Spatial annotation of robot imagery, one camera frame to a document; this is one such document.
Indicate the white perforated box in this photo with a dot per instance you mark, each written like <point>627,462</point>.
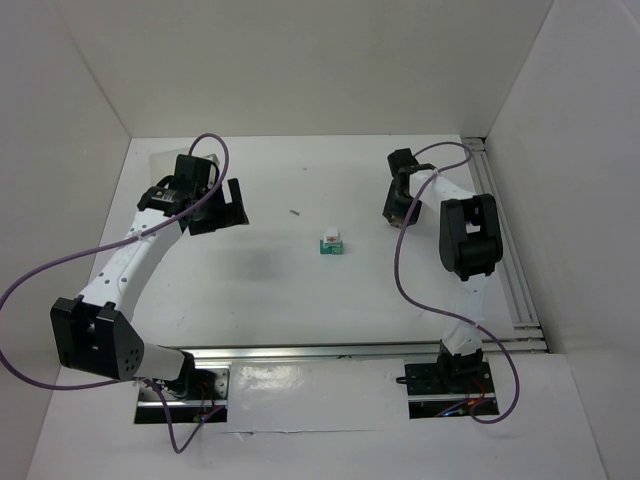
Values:
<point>163,163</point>

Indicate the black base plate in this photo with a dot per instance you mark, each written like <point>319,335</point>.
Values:
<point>207,398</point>
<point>429,395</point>

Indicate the beige wood block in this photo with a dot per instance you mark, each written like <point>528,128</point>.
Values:
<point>396,222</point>

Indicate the right side aluminium rail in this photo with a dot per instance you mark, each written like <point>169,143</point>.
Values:
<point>522,312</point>

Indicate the dark green H block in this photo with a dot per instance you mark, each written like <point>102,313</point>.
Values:
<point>325,249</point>

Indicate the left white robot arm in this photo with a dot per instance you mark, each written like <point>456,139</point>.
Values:
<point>93,331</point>

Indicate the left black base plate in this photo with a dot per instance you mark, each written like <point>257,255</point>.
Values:
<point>207,398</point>

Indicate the front aluminium rail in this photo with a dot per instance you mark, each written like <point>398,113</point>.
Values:
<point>314,352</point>

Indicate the aluminium rail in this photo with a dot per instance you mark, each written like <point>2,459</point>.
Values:
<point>522,312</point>
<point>314,352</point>

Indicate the light green G block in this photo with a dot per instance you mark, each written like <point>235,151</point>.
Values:
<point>338,249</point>

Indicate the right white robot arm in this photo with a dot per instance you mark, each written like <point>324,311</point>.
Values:
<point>469,244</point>

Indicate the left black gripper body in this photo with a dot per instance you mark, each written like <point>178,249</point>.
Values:
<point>220,212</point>

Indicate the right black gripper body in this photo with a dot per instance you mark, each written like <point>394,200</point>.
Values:
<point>396,203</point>

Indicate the white block red mark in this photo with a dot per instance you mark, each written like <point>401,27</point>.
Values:
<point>331,231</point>

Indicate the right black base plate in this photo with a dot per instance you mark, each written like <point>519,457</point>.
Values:
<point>429,395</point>

